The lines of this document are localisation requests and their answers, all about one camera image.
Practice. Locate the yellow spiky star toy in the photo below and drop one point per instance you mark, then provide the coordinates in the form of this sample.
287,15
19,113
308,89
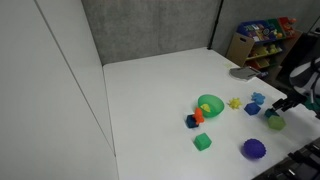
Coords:
235,103

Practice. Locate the green camera mount plate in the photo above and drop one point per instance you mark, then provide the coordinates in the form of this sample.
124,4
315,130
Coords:
311,106

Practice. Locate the dark blue toy cube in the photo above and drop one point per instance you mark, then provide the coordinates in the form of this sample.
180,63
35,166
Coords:
190,122

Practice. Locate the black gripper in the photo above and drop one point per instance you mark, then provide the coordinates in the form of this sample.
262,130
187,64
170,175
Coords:
294,99

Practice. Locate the light blue toy figure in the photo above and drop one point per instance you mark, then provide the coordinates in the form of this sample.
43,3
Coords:
258,98

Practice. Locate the lime green toy cube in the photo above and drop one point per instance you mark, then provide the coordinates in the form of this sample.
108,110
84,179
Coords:
276,123

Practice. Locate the orange toy figure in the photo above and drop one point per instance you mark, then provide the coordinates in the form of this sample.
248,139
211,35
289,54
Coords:
198,115

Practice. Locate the green translucent bowl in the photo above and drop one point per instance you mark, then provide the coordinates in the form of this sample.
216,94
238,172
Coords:
211,106

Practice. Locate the blue toy bin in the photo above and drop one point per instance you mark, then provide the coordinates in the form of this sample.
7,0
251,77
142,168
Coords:
256,30

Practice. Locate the black office chair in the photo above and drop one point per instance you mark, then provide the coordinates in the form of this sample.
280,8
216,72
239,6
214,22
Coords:
298,50

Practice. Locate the black base platform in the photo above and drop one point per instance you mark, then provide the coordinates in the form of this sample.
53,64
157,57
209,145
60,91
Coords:
296,163

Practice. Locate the black vertical pole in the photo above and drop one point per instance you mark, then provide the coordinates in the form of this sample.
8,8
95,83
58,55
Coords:
214,25

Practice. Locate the purple spiky ball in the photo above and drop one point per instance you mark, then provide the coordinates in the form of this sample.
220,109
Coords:
254,148

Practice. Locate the grey metal mounting plate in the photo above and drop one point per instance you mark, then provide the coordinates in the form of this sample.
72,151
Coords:
244,73

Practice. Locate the yellow toy piece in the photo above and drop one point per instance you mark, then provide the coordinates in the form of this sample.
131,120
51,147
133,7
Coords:
206,107

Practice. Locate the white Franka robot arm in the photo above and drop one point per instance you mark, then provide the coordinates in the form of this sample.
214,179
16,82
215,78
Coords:
305,76

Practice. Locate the teal green toy animal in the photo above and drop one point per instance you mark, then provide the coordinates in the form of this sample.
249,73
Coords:
269,113

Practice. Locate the wooden toy storage shelf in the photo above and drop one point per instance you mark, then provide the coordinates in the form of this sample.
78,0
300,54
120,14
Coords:
245,46

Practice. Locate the red toy bin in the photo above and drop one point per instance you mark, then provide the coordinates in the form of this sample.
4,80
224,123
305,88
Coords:
286,26

